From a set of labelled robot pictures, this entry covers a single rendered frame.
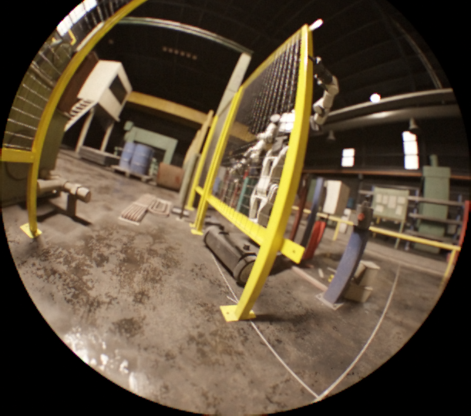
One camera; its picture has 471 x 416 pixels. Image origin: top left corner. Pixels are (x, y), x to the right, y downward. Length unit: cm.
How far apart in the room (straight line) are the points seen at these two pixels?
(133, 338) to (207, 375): 26
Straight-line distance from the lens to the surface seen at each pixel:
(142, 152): 476
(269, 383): 65
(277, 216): 53
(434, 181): 911
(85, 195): 123
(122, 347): 62
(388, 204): 643
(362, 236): 102
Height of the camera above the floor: 57
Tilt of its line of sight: 3 degrees up
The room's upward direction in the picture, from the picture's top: 16 degrees clockwise
